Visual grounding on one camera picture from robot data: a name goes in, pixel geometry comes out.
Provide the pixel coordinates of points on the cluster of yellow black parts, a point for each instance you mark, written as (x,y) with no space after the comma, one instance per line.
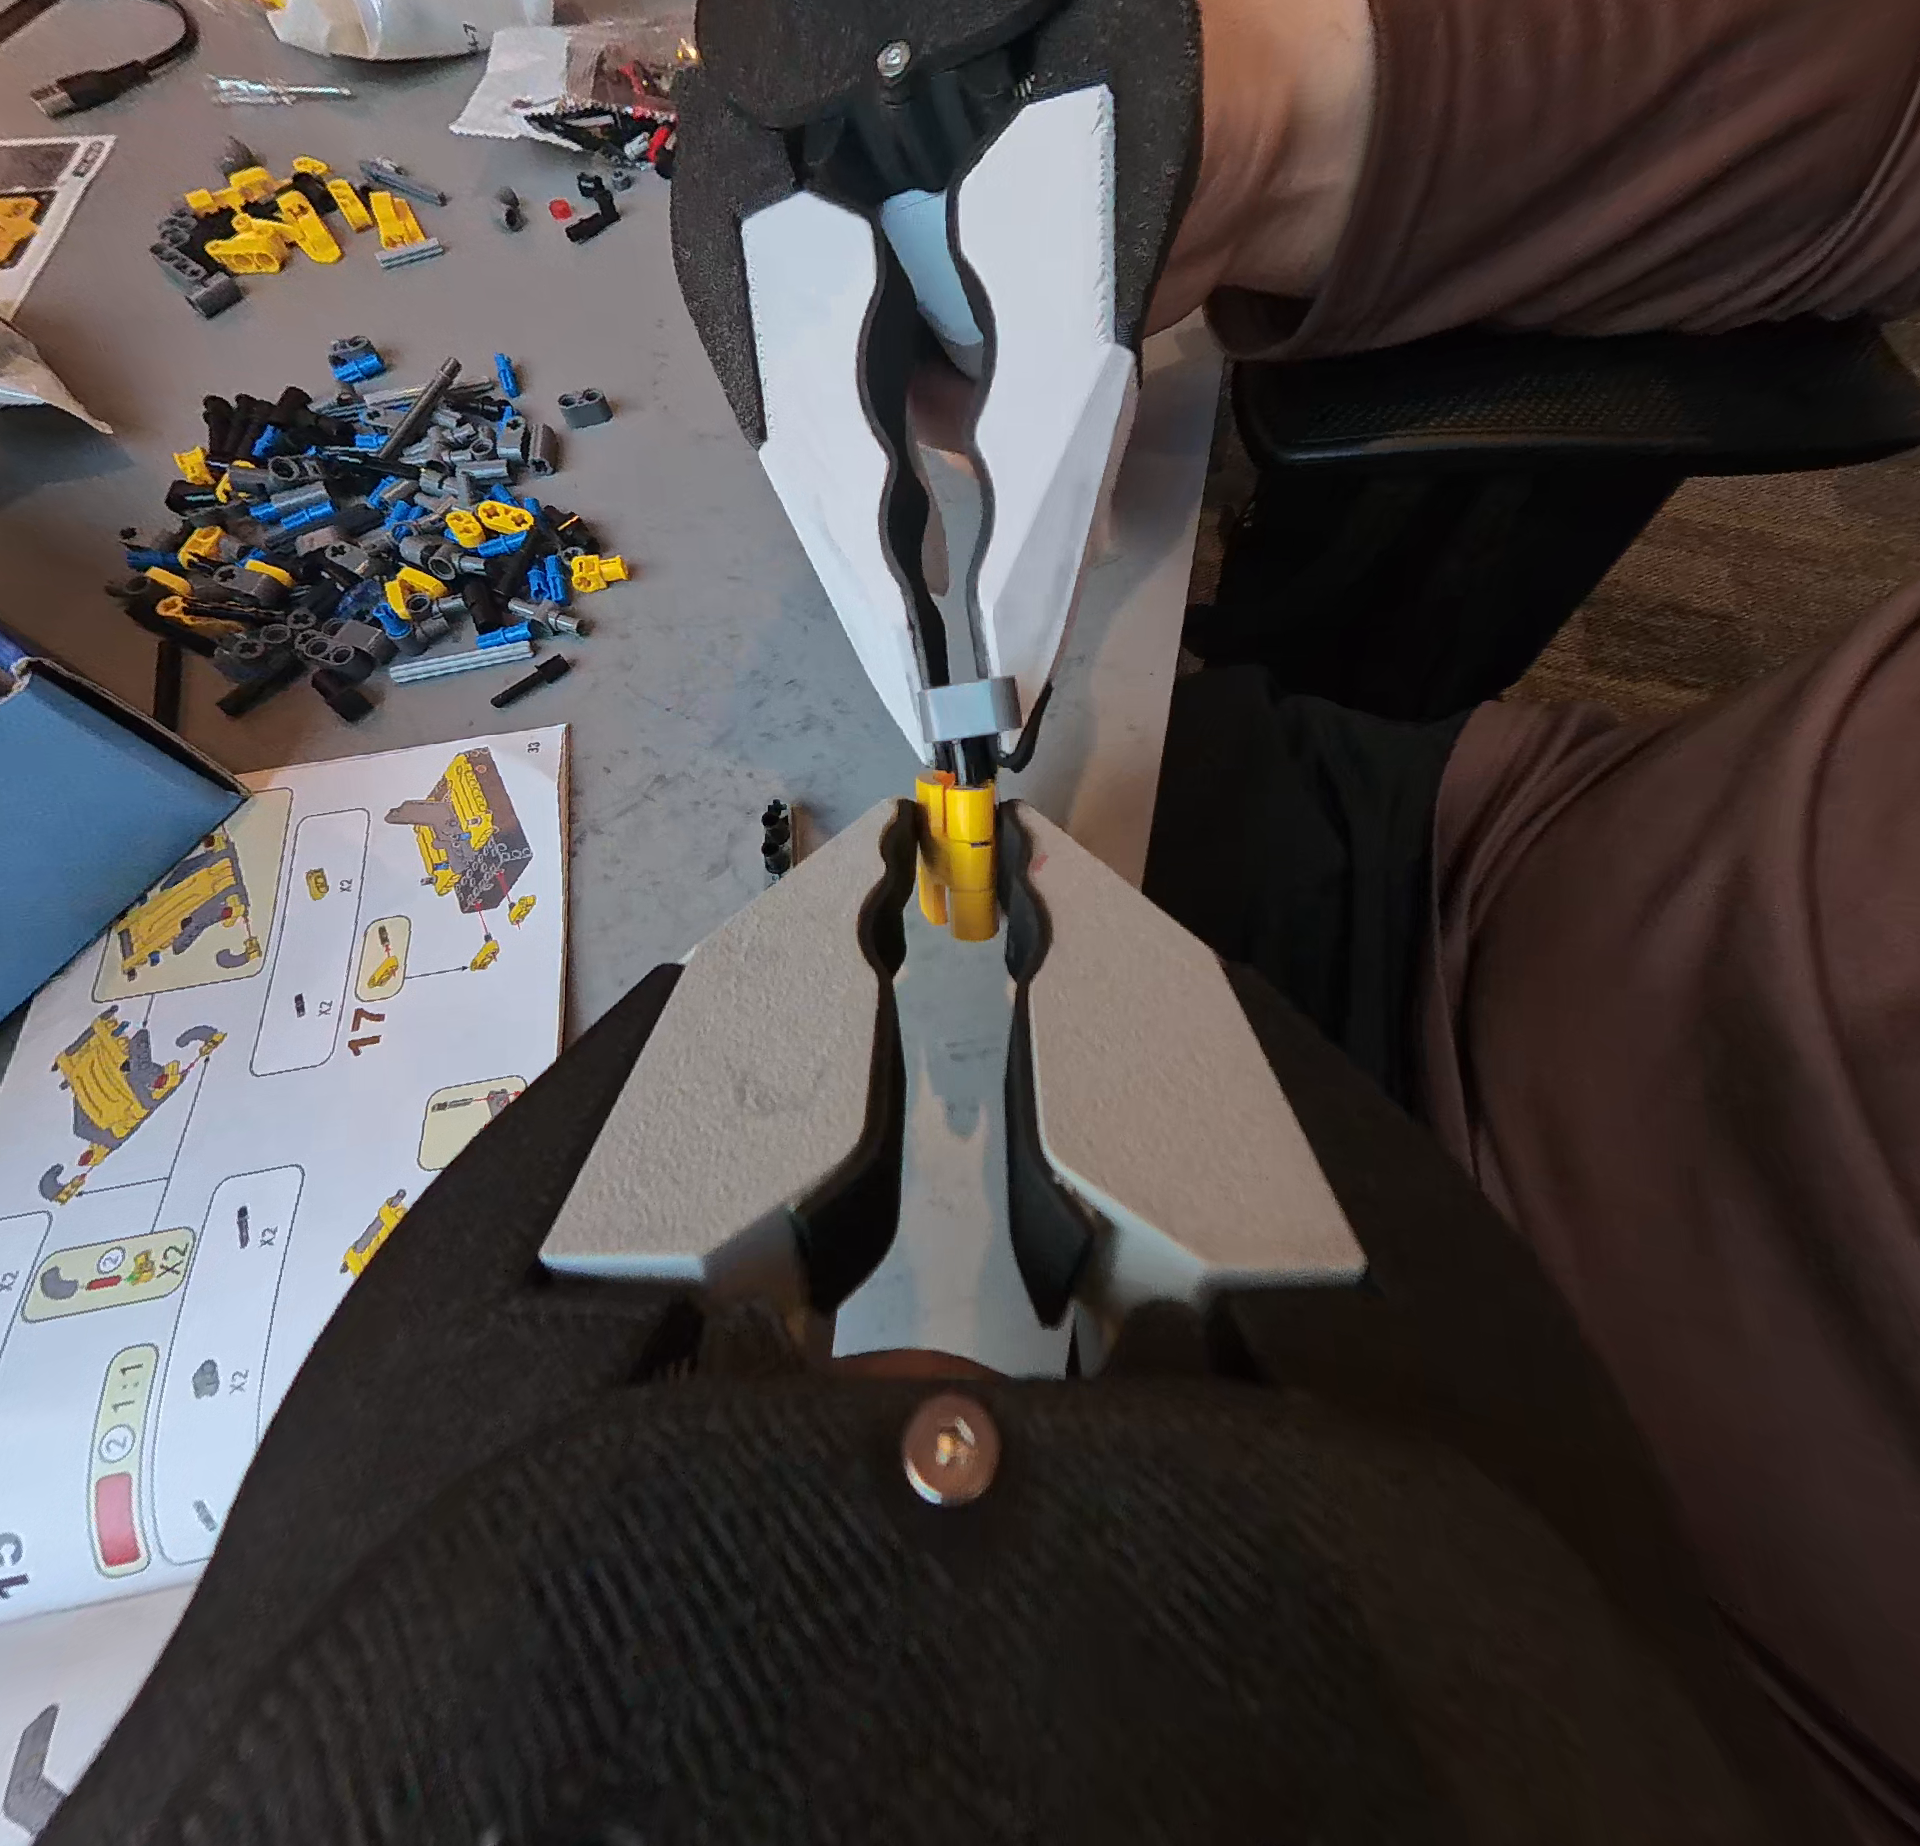
(285,225)

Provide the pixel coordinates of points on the clear bag of red parts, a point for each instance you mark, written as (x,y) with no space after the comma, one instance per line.
(586,76)

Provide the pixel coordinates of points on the person's right forearm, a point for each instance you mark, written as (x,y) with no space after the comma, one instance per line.
(1621,120)

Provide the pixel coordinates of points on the yellow connector piece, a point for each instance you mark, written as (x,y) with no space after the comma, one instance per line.
(600,572)

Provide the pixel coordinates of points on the light grey angled beam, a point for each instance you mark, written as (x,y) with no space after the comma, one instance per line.
(966,706)

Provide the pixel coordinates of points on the light grey ribbed axle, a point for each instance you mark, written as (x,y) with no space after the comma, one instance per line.
(457,666)

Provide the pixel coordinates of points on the person's right hand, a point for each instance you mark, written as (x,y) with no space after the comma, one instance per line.
(1275,136)

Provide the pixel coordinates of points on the black pin piece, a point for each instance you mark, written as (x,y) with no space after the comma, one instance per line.
(527,681)

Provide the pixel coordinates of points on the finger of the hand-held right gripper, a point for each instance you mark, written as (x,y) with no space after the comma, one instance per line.
(816,421)
(1050,376)

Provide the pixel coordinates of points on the crumpled clear plastic bag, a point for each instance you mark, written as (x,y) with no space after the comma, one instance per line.
(37,376)

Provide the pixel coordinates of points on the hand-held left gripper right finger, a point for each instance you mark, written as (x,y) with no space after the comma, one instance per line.
(1186,1112)

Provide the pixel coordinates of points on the black elbow connector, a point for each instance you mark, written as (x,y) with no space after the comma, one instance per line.
(600,220)

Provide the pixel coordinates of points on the grey desk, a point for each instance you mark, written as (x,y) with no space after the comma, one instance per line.
(676,676)

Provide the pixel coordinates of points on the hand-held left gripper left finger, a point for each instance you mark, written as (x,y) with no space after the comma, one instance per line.
(735,1112)

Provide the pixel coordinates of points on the black mesh chair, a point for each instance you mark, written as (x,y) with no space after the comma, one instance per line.
(1576,399)

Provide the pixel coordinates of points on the dark grey angled beam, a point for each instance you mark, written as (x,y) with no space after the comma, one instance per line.
(775,840)

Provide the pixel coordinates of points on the pile of mixed building pieces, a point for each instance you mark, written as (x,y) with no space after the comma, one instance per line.
(360,526)

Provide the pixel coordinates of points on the blue kit box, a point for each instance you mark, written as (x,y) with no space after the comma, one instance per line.
(90,825)

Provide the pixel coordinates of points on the small yellow picture leaflet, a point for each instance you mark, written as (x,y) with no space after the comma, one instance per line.
(37,211)

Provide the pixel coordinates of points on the yellow beam assembly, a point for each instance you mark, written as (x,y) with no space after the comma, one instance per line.
(960,855)

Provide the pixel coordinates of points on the building instruction booklet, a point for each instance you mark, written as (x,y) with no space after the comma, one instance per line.
(225,1126)

